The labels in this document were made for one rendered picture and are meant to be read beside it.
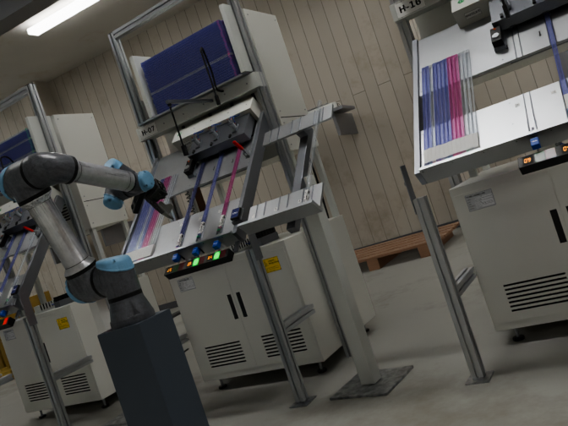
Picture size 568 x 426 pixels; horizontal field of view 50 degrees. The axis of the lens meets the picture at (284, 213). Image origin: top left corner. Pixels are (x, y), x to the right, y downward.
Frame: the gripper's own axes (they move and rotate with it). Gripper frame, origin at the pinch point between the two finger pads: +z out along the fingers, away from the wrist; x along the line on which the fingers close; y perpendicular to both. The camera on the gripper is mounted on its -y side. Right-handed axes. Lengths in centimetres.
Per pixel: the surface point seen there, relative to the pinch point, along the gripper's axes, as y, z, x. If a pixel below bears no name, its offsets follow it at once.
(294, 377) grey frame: 1, 44, -75
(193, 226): 3.3, 9.1, -9.0
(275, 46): 77, 23, 69
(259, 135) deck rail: 47, 16, 15
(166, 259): -14.1, 8.0, -13.5
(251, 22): 77, 4, 69
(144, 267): -26.5, 8.8, -6.8
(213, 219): 12.9, 9.2, -13.8
